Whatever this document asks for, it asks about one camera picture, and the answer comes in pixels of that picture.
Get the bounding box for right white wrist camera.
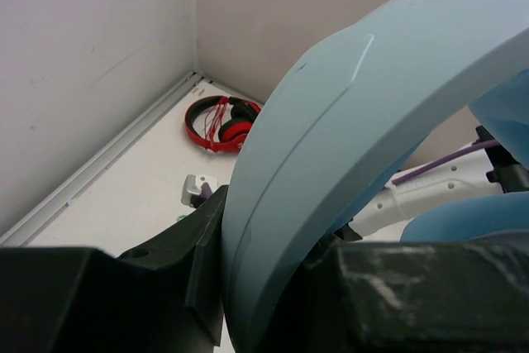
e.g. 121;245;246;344
181;174;218;208

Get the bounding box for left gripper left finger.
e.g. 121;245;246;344
1;187;227;352

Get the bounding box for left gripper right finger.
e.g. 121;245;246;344
258;238;528;352

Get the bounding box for red black headphones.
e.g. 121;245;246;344
184;96;261;153

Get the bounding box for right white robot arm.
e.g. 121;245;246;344
349;126;528;238

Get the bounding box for light blue headphones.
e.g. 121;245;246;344
222;0;528;352

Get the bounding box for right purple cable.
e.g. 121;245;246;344
390;139;502;187

